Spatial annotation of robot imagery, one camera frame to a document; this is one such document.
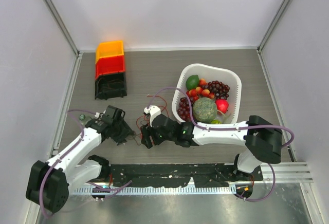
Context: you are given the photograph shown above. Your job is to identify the dark thin cable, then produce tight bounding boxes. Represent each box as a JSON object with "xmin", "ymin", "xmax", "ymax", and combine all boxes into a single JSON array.
[{"xmin": 125, "ymin": 128, "xmax": 142, "ymax": 146}]

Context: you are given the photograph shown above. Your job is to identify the red apple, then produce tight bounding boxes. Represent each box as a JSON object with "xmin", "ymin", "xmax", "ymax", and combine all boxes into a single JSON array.
[{"xmin": 215, "ymin": 99, "xmax": 229, "ymax": 114}]

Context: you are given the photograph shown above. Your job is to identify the black plastic bin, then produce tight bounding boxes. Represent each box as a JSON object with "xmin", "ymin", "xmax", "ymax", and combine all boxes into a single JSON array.
[{"xmin": 95, "ymin": 72, "xmax": 127, "ymax": 100}]

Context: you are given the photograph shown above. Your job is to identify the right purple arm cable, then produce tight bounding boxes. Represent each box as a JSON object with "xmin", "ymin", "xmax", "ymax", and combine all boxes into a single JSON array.
[{"xmin": 146, "ymin": 87, "xmax": 295, "ymax": 203}]

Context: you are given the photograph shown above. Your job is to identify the yellow plastic bin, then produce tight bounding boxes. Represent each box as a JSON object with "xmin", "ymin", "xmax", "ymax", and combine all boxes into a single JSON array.
[{"xmin": 95, "ymin": 41, "xmax": 124, "ymax": 63}]

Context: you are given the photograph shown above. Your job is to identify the green lime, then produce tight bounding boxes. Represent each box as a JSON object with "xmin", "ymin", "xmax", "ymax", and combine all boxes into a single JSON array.
[{"xmin": 186, "ymin": 74, "xmax": 199, "ymax": 90}]

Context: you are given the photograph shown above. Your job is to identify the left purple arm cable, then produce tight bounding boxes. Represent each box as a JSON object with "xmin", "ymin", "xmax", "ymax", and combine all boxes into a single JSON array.
[{"xmin": 40, "ymin": 108, "xmax": 133, "ymax": 218}]

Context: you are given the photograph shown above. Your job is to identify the red cable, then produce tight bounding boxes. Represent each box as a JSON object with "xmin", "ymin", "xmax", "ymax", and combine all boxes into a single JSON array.
[{"xmin": 136, "ymin": 94, "xmax": 168, "ymax": 135}]

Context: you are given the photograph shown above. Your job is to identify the red grape bunch front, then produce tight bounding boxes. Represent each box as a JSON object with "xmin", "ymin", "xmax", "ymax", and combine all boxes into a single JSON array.
[{"xmin": 177, "ymin": 97, "xmax": 197, "ymax": 122}]

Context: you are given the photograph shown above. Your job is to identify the green netted melon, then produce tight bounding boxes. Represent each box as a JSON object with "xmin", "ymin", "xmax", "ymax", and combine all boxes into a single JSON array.
[{"xmin": 192, "ymin": 98, "xmax": 217, "ymax": 123}]

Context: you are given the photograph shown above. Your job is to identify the dark red grape bunch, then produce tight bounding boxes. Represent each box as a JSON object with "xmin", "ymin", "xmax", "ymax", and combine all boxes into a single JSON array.
[{"xmin": 204, "ymin": 81, "xmax": 230, "ymax": 100}]

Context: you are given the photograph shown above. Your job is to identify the red plastic bin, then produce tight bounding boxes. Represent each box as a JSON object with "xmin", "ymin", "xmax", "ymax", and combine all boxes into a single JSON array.
[{"xmin": 95, "ymin": 55, "xmax": 125, "ymax": 79}]

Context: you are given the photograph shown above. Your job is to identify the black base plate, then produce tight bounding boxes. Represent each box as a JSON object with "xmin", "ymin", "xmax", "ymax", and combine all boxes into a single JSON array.
[{"xmin": 110, "ymin": 163, "xmax": 263, "ymax": 188}]

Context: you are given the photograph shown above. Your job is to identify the brown cable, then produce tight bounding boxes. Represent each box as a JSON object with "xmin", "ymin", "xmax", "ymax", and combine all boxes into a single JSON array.
[{"xmin": 97, "ymin": 77, "xmax": 125, "ymax": 92}]

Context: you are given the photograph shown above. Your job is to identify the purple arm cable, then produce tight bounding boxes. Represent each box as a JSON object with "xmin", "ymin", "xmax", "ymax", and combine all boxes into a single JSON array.
[
  {"xmin": 146, "ymin": 87, "xmax": 295, "ymax": 203},
  {"xmin": 40, "ymin": 108, "xmax": 133, "ymax": 218}
]

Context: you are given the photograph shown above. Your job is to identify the white fruit basket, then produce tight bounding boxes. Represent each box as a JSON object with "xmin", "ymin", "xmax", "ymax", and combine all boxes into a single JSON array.
[{"xmin": 172, "ymin": 64, "xmax": 242, "ymax": 124}]

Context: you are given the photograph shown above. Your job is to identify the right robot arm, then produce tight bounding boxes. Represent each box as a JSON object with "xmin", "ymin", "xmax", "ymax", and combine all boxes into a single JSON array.
[{"xmin": 140, "ymin": 115, "xmax": 282, "ymax": 180}]

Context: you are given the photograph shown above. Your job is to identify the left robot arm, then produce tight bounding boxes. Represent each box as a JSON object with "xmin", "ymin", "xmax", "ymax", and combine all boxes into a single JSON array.
[{"xmin": 26, "ymin": 105, "xmax": 133, "ymax": 217}]

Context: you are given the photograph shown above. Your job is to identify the white slotted cable duct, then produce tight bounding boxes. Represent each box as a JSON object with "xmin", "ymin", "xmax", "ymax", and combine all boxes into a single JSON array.
[{"xmin": 72, "ymin": 184, "xmax": 236, "ymax": 196}]

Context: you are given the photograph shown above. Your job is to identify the clear glass bottle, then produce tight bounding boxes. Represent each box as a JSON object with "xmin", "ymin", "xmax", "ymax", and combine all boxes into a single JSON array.
[{"xmin": 79, "ymin": 114, "xmax": 93, "ymax": 127}]

